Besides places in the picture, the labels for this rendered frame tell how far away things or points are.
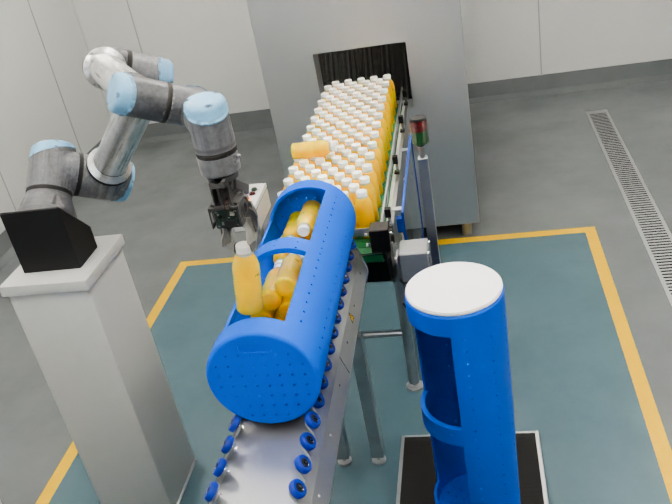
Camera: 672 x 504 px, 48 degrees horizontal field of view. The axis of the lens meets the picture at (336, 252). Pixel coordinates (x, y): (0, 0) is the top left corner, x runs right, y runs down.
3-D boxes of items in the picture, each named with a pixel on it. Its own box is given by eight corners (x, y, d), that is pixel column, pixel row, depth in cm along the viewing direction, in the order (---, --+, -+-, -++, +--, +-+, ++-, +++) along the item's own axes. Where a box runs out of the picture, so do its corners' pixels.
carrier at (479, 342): (465, 462, 278) (419, 515, 261) (440, 256, 237) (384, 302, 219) (536, 494, 260) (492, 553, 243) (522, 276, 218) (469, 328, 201)
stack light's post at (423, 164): (446, 387, 339) (417, 159, 287) (446, 382, 342) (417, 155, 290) (455, 387, 338) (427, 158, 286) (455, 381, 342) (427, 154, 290)
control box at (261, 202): (234, 232, 282) (228, 207, 277) (246, 208, 300) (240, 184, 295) (260, 229, 280) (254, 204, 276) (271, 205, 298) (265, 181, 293)
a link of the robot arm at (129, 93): (81, 37, 216) (118, 67, 158) (125, 47, 222) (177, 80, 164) (74, 78, 219) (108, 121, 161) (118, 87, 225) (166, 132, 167)
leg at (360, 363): (371, 466, 305) (346, 339, 275) (372, 455, 310) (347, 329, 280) (385, 465, 304) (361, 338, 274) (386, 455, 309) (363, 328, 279)
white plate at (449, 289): (440, 253, 235) (440, 257, 236) (385, 298, 219) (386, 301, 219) (520, 273, 218) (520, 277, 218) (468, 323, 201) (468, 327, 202)
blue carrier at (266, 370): (218, 426, 195) (193, 335, 181) (281, 255, 270) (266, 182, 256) (328, 423, 190) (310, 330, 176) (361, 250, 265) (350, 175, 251)
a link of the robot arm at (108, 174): (76, 166, 275) (126, 35, 216) (125, 174, 283) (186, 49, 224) (74, 204, 269) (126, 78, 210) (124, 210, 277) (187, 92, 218)
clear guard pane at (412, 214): (417, 320, 308) (401, 213, 285) (421, 228, 376) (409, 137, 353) (418, 319, 308) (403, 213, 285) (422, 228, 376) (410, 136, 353)
